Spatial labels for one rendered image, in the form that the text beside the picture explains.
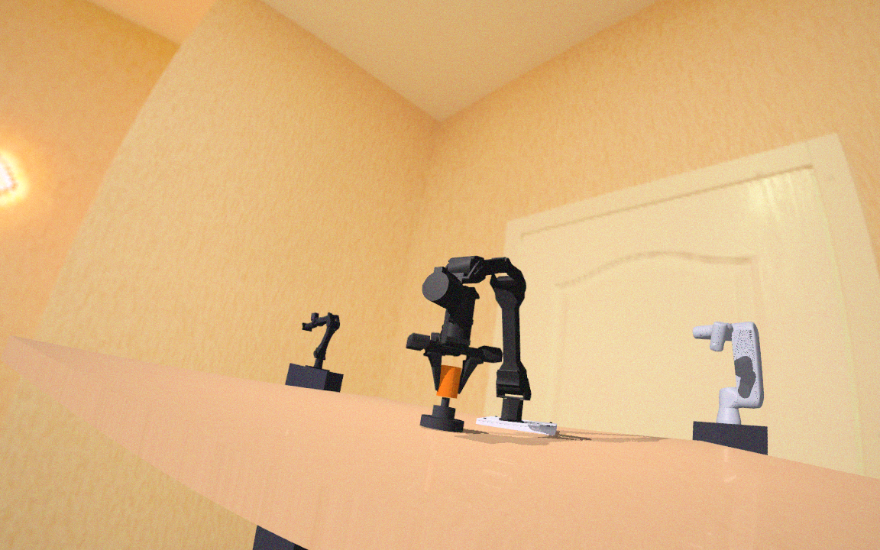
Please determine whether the orange tapered knob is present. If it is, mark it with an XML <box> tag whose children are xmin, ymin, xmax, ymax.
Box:
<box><xmin>436</xmin><ymin>365</ymin><xmax>461</xmax><ymax>399</ymax></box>

